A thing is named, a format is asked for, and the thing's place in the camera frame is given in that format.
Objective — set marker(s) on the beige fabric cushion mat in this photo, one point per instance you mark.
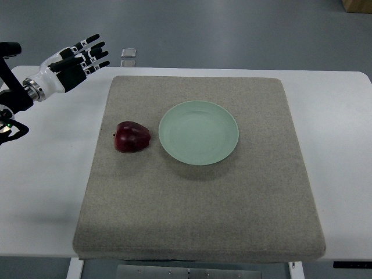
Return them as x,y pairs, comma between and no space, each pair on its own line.
255,206

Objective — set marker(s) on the white table leg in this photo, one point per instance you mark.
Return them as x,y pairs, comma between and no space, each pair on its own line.
75,268
296,270

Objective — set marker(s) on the grey metal base plate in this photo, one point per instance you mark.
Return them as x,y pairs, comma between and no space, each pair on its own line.
139,272

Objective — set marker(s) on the cardboard box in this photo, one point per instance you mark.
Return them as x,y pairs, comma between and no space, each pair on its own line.
357,6

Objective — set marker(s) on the black table control panel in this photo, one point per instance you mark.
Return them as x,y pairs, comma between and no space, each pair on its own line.
352,265

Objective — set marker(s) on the white table leg right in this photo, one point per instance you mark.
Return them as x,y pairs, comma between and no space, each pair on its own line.
296,270

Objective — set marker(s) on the white table leg left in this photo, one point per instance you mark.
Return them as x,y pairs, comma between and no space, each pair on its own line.
75,268

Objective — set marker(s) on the lower metal floor plate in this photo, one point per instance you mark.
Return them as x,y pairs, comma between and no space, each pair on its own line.
128,63

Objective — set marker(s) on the light green plate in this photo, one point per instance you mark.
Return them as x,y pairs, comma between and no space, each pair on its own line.
198,133

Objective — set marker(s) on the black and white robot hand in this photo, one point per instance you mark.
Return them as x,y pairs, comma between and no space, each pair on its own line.
66,69

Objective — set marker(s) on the red apple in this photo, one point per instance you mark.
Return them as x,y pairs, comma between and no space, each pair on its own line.
131,137

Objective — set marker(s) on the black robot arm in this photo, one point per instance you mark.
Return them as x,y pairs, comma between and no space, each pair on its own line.
13,100

